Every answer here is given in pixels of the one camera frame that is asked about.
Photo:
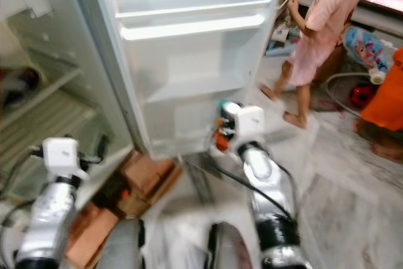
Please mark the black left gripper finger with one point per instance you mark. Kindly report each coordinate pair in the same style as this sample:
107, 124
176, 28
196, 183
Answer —
103, 145

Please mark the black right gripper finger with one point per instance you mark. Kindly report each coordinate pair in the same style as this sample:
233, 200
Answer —
230, 111

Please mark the orange drink bottle green cap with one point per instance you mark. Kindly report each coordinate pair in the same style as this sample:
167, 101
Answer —
221, 140

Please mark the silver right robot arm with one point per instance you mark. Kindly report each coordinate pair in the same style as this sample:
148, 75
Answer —
261, 171

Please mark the silver fridge door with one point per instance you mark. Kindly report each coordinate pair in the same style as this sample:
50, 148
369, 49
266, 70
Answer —
189, 61

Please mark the dark item on fridge shelf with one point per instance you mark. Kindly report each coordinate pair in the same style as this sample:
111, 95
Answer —
19, 85

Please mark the white fridge door shelf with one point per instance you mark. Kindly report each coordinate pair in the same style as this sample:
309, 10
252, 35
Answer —
195, 8

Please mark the grey fridge body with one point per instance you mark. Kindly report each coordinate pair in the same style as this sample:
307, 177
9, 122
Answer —
66, 42

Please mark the orange brick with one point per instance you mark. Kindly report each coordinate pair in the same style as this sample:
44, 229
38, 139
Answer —
151, 174
91, 237

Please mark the silver left robot leg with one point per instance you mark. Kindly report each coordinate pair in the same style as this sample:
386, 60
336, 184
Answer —
123, 247

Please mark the silver robot leg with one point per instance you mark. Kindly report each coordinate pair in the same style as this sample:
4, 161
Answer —
123, 247
227, 250

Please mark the white bent tube hoop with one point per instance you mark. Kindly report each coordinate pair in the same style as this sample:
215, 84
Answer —
332, 89

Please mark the silver right robot leg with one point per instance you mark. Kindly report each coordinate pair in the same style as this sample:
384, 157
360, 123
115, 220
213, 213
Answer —
227, 250

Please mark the red and black ball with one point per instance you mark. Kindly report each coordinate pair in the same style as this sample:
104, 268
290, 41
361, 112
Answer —
362, 96

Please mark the child in pink dress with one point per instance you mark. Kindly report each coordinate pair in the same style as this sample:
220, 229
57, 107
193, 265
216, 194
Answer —
330, 11

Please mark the printed blue hand fan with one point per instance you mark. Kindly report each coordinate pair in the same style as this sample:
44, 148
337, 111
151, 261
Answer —
368, 48

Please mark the person in orange clothes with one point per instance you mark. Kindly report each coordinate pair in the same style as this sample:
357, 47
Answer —
384, 99

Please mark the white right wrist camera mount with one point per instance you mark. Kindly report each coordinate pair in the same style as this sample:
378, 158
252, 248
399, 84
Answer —
250, 123

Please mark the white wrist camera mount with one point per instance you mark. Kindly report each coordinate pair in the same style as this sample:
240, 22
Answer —
62, 155
250, 123

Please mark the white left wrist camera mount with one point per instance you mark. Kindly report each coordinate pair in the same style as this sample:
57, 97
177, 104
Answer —
62, 155

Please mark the white door shelf rail bar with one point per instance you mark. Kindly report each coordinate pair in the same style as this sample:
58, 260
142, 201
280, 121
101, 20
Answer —
192, 28

